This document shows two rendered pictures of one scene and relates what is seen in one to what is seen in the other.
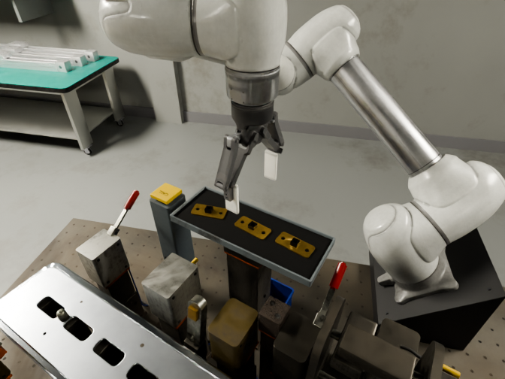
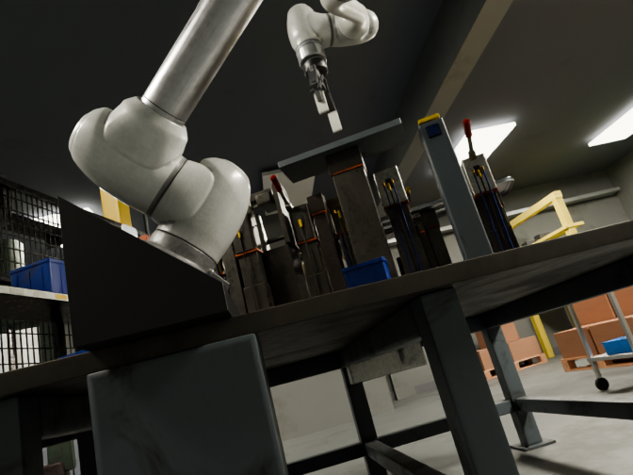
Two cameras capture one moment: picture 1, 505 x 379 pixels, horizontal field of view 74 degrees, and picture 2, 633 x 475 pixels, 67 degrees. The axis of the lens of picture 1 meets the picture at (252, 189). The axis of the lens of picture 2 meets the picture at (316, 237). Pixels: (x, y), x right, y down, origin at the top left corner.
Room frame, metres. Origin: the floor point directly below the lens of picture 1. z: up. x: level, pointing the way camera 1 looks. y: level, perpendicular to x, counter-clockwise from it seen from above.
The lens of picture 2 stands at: (1.71, -0.58, 0.55)
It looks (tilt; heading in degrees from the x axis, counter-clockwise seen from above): 16 degrees up; 159
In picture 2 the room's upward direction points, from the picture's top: 15 degrees counter-clockwise
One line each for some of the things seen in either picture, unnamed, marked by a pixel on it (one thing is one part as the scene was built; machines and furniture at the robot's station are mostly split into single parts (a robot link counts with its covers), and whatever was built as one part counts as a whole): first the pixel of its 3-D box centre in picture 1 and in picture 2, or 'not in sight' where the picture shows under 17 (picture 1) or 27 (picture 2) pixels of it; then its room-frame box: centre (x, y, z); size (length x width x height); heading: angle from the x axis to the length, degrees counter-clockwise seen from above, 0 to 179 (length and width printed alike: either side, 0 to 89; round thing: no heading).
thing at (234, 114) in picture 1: (252, 121); (317, 75); (0.55, 0.00, 1.43); 0.08 x 0.07 x 0.09; 144
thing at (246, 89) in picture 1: (252, 82); (311, 57); (0.55, 0.00, 1.50); 0.09 x 0.09 x 0.06
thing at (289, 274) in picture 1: (249, 228); (342, 153); (0.55, 0.01, 1.16); 0.37 x 0.14 x 0.02; 59
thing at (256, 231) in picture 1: (252, 225); not in sight; (0.55, 0.00, 1.17); 0.08 x 0.04 x 0.01; 54
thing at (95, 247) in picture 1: (119, 282); (493, 214); (0.61, 0.40, 0.88); 0.12 x 0.07 x 0.36; 149
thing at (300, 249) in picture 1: (294, 243); not in sight; (0.50, -0.09, 1.17); 0.08 x 0.04 x 0.01; 54
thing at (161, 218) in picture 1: (178, 252); (456, 196); (0.69, 0.23, 0.92); 0.08 x 0.08 x 0.44; 59
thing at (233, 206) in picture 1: (231, 197); (334, 122); (0.50, 0.04, 1.30); 0.03 x 0.01 x 0.07; 54
